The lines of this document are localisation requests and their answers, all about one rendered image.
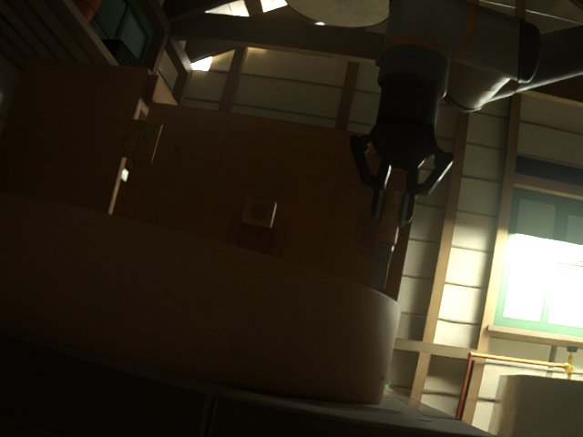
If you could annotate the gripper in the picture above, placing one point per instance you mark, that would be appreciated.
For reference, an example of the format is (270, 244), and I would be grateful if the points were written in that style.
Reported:
(407, 123)

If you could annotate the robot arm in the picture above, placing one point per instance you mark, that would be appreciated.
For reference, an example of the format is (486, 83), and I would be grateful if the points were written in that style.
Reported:
(483, 50)

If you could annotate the white elbow catch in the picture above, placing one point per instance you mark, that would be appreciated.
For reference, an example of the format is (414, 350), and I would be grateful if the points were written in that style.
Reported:
(258, 213)

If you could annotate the brass door hinge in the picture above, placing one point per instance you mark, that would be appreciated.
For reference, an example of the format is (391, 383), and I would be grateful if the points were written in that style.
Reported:
(143, 142)

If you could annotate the brown wooden tool cabinet body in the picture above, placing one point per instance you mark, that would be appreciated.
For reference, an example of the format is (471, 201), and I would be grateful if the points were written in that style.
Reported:
(68, 136)

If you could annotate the pale round ceiling lamp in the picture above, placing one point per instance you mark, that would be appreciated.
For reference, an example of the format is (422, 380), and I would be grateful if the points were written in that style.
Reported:
(337, 11)

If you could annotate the green framed window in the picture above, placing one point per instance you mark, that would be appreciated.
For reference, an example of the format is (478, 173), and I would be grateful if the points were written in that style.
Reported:
(542, 273)

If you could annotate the copper pipe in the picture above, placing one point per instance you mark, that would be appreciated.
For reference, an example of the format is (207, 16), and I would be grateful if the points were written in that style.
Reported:
(501, 362)

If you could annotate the skylight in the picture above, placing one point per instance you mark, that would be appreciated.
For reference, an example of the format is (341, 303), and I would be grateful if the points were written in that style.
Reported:
(201, 63)

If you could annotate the large beige round tub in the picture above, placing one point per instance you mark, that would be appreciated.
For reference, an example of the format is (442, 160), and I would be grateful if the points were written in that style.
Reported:
(182, 300)

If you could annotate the yellow pipe valve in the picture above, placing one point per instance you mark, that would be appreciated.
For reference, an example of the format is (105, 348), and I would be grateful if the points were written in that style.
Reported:
(570, 359)

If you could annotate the pale beige block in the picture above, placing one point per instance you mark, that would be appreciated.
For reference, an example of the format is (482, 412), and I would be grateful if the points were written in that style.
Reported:
(537, 405)

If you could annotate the green crate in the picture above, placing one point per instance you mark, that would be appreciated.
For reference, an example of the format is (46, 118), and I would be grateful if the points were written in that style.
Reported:
(125, 23)

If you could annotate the terracotta pot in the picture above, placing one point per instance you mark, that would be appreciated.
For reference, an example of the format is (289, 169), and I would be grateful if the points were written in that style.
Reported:
(86, 5)

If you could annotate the grey wooden shelf unit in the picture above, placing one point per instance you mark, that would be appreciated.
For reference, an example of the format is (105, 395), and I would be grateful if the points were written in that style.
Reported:
(54, 32)

